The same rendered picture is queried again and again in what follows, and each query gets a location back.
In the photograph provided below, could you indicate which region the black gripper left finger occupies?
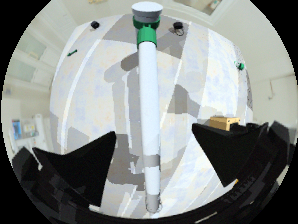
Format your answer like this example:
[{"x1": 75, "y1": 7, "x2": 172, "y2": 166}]
[{"x1": 32, "y1": 131, "x2": 117, "y2": 208}]

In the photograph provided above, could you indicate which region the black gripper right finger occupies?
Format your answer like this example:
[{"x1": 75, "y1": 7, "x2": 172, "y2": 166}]
[{"x1": 192, "y1": 121, "x2": 269, "y2": 188}]

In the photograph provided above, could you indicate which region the dark green cup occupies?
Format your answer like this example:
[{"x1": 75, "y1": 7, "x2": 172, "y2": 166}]
[{"x1": 132, "y1": 15, "x2": 161, "y2": 49}]

